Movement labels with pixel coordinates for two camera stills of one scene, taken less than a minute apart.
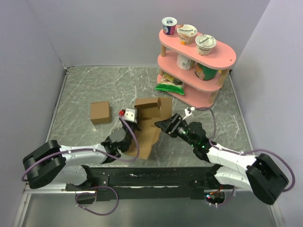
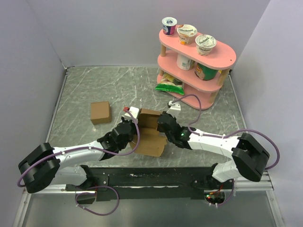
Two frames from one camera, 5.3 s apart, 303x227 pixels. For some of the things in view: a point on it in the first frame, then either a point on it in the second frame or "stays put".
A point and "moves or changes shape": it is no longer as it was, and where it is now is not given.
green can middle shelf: (205, 73) stays put
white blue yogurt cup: (169, 24) stays put
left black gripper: (137, 124) stays put
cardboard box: (149, 110) moves or changes shape
